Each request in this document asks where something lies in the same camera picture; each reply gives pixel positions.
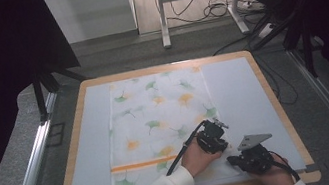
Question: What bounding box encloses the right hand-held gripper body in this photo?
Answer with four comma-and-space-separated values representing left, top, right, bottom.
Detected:
227, 130, 279, 180

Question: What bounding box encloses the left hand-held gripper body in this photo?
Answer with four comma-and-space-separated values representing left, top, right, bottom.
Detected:
192, 115, 234, 158

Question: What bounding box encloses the white leaf-print cloth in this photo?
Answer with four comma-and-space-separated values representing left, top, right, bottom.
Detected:
92, 61, 243, 185

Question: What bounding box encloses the person's left hand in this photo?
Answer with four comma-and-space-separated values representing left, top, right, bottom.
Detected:
176, 133, 227, 181

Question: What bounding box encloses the person's right hand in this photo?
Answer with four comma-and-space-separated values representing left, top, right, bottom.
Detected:
247, 150, 300, 185

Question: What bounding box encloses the pale blue table mat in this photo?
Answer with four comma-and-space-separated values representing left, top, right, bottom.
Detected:
45, 49, 308, 185

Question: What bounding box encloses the white power strip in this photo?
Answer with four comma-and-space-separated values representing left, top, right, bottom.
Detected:
256, 21, 280, 40

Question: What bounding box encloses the black metal stand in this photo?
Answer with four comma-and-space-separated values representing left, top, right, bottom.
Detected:
28, 63, 98, 124
240, 0, 329, 89

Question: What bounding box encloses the small black floor plate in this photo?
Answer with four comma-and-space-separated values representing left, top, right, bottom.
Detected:
43, 121, 70, 149

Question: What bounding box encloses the white cabinet panel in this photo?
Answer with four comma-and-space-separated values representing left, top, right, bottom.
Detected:
44, 0, 140, 48

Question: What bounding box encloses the left hand-held gripper black cable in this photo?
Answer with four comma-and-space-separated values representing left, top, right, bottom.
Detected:
157, 119, 216, 177

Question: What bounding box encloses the hand-held gripper black cable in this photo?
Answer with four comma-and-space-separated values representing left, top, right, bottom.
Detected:
157, 119, 216, 177
268, 146, 302, 185

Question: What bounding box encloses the right hand-held gripper black cable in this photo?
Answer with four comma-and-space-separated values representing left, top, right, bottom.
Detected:
268, 146, 302, 185

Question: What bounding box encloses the long black floor cable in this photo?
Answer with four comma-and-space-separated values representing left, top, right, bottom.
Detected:
210, 26, 301, 117

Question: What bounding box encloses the black floor cables tangle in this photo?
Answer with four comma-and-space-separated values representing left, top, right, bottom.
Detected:
166, 0, 263, 28

